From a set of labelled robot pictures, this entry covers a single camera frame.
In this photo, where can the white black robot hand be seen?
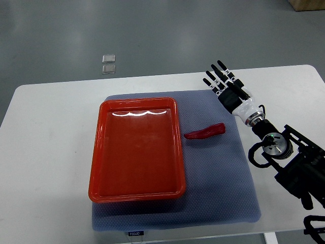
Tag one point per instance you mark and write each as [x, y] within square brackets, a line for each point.
[237, 102]

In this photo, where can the red chili pepper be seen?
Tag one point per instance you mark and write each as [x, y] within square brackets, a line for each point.
[213, 130]

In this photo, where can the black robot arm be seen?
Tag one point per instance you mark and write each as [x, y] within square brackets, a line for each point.
[299, 162]

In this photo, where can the red plastic tray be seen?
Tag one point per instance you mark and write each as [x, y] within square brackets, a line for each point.
[137, 152]

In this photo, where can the blue grey mesh mat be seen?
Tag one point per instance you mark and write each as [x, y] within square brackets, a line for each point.
[219, 185]

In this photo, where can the cardboard box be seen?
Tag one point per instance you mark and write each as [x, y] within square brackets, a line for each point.
[307, 5]

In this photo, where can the lower grey floor plate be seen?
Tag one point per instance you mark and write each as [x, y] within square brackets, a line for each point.
[109, 69]

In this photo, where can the grey floor plate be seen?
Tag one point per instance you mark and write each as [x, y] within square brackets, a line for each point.
[109, 69]
[108, 58]

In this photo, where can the upper grey floor plate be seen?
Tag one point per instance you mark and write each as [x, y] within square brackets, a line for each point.
[108, 58]

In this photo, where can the white table leg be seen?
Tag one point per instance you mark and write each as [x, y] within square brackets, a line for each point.
[270, 238]

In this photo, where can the black label tag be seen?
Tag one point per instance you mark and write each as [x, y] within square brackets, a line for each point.
[136, 233]

